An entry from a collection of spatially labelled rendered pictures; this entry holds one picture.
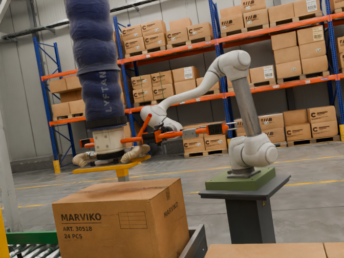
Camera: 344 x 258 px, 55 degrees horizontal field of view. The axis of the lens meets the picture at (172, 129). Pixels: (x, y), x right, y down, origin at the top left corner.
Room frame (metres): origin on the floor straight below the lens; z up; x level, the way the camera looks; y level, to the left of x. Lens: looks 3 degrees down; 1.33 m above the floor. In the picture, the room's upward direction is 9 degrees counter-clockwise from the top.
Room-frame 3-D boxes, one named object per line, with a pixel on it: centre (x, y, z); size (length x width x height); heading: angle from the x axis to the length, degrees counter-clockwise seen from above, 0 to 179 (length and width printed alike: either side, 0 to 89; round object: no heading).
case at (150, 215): (1.81, 0.35, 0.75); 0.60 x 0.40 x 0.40; 67
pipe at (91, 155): (1.81, 0.35, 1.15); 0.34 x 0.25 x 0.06; 72
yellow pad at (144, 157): (1.90, 0.32, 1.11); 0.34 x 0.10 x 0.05; 72
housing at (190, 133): (1.67, -0.09, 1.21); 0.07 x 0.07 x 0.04; 72
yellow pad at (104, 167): (1.72, 0.38, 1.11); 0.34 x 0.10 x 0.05; 72
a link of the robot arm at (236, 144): (2.29, -0.45, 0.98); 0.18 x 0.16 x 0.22; 27
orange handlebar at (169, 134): (1.87, 0.13, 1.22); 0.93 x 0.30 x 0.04; 72
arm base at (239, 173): (2.31, -0.44, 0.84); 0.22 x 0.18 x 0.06; 46
